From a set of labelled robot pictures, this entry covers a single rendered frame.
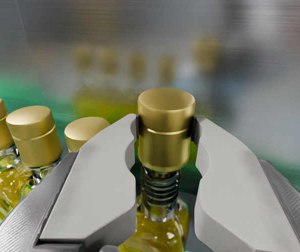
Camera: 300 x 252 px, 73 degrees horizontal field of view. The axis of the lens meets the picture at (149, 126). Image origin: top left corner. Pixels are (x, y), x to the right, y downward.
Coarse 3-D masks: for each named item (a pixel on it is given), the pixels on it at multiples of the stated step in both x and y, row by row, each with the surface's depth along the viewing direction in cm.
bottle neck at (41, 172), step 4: (60, 156) 19; (56, 160) 19; (60, 160) 20; (48, 164) 18; (52, 164) 19; (56, 164) 19; (32, 168) 18; (36, 168) 18; (40, 168) 18; (44, 168) 18; (48, 168) 18; (52, 168) 19; (32, 172) 19; (36, 172) 18; (40, 172) 18; (44, 172) 18; (48, 172) 19; (36, 176) 19; (40, 176) 19; (44, 176) 19; (36, 180) 19; (40, 180) 19
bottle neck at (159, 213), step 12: (144, 168) 14; (180, 168) 14; (144, 180) 14; (156, 180) 14; (168, 180) 14; (144, 192) 15; (156, 192) 14; (168, 192) 14; (144, 204) 16; (156, 204) 15; (168, 204) 15; (156, 216) 16; (168, 216) 16
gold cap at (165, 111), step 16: (144, 96) 12; (160, 96) 12; (176, 96) 12; (192, 96) 12; (144, 112) 11; (160, 112) 11; (176, 112) 11; (192, 112) 11; (144, 128) 12; (160, 128) 11; (176, 128) 11; (144, 144) 12; (160, 144) 12; (176, 144) 12; (144, 160) 13; (160, 160) 12; (176, 160) 12
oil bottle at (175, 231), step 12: (180, 204) 18; (144, 216) 16; (180, 216) 17; (144, 228) 16; (156, 228) 16; (168, 228) 16; (180, 228) 16; (132, 240) 16; (144, 240) 16; (156, 240) 16; (168, 240) 16; (180, 240) 16
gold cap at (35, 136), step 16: (16, 112) 17; (32, 112) 17; (48, 112) 17; (16, 128) 16; (32, 128) 16; (48, 128) 17; (16, 144) 17; (32, 144) 16; (48, 144) 17; (32, 160) 17; (48, 160) 18
